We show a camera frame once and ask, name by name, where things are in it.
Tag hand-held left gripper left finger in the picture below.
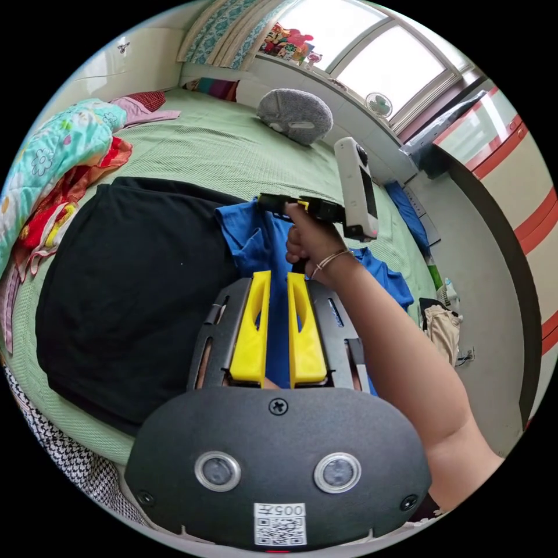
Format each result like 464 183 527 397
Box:
229 270 272 389

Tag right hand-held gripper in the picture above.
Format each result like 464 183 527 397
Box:
257 193 348 224

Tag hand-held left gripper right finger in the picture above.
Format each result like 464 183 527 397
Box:
287 272 327 389

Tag blue short sleeve shirt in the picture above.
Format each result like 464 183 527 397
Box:
214 198 415 398

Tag person's right forearm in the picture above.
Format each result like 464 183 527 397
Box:
312 251 506 513

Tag person's right hand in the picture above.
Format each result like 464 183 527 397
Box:
285 202 356 280

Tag bed with green mat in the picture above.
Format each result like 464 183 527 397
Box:
0 85 441 467

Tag grey cushion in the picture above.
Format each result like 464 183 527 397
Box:
256 88 334 146

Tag colourful striped pillow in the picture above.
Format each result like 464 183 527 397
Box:
183 77 241 103

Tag black garment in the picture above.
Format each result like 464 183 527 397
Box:
34 176 262 437

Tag beige clothes heap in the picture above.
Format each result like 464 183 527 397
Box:
418 297 464 367

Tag blue cloth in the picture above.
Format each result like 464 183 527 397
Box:
385 181 432 258

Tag small fan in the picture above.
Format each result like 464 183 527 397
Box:
364 91 393 119

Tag white basket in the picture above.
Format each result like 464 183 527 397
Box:
435 278 461 313

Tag pink garment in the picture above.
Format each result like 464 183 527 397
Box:
109 90 182 128

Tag patterned curtain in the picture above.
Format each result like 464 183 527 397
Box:
176 0 302 69

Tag window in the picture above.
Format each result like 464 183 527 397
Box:
261 0 480 131

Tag pile of clothes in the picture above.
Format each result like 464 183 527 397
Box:
0 137 134 354

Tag houndstooth patterned cloth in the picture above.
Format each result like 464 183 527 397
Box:
4 366 149 528

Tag turquoise floral quilt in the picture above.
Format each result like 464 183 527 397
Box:
0 98 127 271

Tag white cupboard with red trim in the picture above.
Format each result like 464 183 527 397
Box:
434 87 558 437

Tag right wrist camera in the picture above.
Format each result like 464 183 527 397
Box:
334 137 379 241

